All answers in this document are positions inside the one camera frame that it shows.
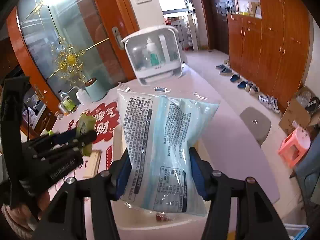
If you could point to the clear bottle with green label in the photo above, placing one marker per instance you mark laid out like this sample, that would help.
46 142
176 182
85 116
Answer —
67 101

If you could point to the red candy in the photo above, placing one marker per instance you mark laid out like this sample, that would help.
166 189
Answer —
162 217

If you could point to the pink printed tablecloth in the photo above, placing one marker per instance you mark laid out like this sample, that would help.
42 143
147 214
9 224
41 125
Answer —
227 144

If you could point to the green small snack packet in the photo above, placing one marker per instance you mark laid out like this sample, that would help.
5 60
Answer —
86 129

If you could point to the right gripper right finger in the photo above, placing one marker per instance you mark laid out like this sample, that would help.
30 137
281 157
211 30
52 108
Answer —
256 216

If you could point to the pink plastic stool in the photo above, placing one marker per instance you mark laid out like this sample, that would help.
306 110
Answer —
294 147

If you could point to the white cosmetics organizer box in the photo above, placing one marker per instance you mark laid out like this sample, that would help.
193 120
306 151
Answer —
155 54

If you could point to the teal canister with brown lid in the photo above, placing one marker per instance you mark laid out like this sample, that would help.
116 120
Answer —
95 89

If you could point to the large light blue snack bag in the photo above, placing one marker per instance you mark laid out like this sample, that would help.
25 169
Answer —
159 129

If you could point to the wooden cabinet wall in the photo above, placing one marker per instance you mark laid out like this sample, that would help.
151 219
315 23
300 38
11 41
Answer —
272 51

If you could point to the white squeeze wash bottle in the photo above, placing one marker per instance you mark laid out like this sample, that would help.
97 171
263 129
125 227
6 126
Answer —
80 95

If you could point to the cardboard box on floor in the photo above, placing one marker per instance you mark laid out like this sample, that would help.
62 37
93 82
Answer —
303 111

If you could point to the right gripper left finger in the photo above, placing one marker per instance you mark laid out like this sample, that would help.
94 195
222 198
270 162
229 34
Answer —
65 216

